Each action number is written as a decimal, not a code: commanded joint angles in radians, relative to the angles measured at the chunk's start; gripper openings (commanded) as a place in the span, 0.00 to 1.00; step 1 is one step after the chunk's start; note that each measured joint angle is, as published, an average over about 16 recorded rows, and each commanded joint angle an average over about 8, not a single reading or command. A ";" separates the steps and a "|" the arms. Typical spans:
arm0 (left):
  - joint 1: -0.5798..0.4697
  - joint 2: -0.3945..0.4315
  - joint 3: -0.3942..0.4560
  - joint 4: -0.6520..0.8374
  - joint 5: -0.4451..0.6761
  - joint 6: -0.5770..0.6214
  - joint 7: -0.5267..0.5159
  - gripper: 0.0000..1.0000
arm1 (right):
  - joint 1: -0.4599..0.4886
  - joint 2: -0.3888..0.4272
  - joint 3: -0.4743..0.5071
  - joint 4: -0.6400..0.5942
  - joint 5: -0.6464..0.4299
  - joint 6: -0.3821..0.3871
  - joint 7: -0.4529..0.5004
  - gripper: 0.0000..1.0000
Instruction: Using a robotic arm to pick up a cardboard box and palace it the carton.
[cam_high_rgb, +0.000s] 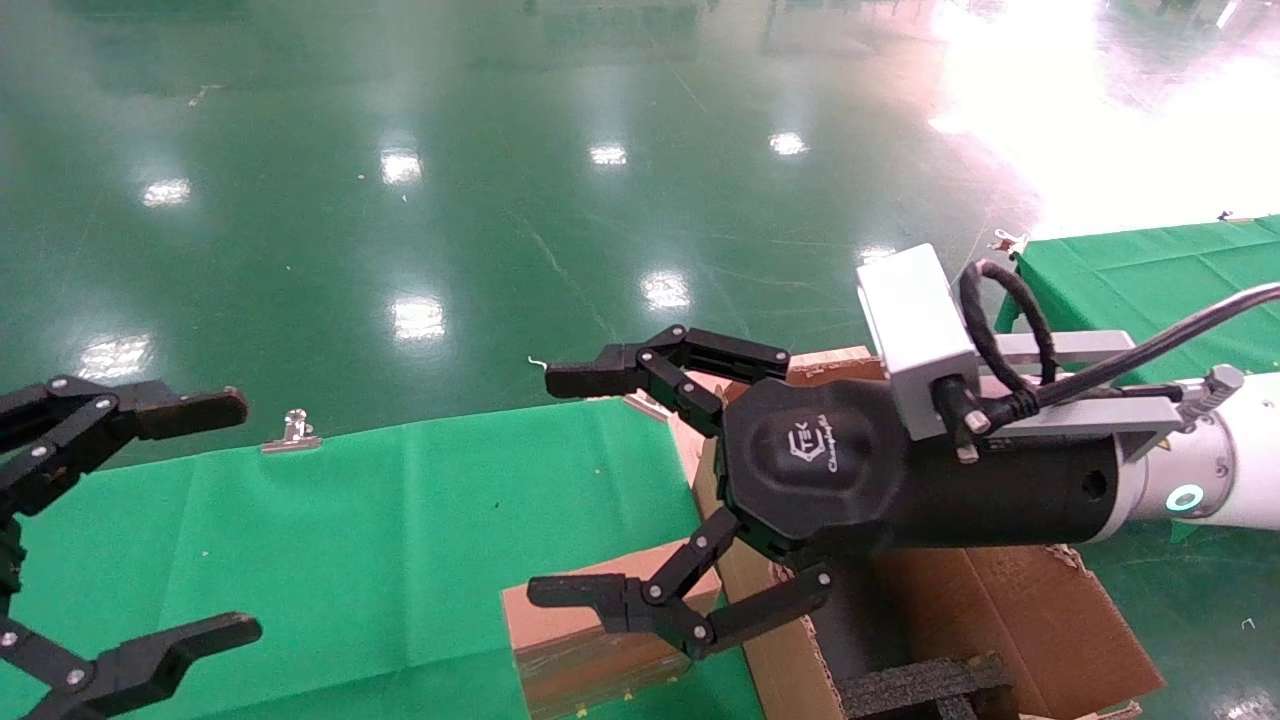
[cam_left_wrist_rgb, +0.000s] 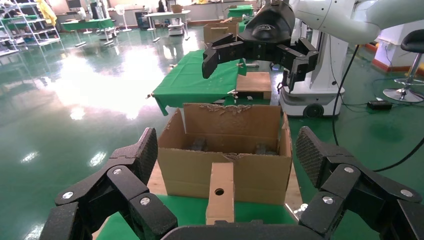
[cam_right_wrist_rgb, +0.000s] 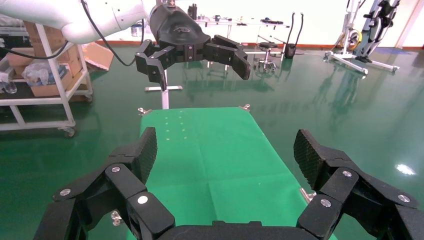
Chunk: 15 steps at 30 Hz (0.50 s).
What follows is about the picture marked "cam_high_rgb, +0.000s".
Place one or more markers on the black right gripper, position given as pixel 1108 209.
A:
pixel 830 470

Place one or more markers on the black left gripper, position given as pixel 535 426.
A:
pixel 8 560

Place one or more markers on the small brown cardboard box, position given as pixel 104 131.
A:
pixel 560 620

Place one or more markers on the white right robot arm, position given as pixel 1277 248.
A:
pixel 1240 460

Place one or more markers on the large open brown carton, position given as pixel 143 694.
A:
pixel 1040 620

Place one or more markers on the large green table cloth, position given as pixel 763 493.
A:
pixel 350 540

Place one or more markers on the black foam insert strip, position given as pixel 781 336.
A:
pixel 920 690

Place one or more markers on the green cloth side table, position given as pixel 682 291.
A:
pixel 1150 280

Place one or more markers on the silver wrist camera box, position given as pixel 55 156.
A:
pixel 915 320

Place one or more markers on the silver camera mount bracket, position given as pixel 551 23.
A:
pixel 1090 412

